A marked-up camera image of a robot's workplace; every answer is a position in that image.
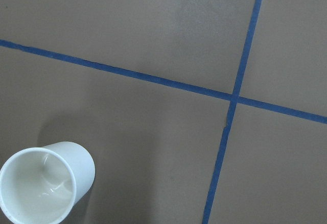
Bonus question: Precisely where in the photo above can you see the white smiley face mug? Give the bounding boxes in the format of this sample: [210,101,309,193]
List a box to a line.
[1,141,96,223]

